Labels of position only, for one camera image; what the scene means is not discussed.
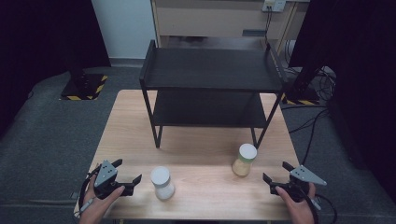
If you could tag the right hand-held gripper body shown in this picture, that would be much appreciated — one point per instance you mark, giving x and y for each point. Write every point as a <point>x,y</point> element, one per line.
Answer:
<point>303,177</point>

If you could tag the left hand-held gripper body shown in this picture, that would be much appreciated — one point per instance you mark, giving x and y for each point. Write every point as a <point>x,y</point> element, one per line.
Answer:
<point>105,174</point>

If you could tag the yellow powder jar white lid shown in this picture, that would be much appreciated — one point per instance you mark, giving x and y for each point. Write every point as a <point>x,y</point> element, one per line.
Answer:
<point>244,161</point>

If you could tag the black two-tier shelf rack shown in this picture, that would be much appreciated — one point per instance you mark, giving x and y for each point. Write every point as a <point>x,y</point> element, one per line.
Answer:
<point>211,70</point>

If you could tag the person's right hand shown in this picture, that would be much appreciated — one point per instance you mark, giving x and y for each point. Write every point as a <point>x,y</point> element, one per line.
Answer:
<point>298,209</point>

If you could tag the person's left hand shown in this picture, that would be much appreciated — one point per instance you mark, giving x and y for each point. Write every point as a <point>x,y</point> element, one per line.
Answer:
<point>99,207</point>

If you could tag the grey tape piece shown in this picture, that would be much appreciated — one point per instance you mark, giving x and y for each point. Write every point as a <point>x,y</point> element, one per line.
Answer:
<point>74,195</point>

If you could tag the black stand with striped base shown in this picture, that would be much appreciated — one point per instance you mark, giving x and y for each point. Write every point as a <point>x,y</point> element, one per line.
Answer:
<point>303,90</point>
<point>83,85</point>

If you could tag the black curtain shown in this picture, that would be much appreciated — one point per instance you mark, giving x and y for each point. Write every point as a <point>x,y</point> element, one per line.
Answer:
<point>364,62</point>
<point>37,46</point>

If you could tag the beige wooden cabinet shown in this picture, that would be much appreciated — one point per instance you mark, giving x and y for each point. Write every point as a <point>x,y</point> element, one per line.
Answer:
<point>214,21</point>

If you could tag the white wall socket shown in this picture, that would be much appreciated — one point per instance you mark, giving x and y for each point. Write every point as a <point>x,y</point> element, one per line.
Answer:
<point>274,5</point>

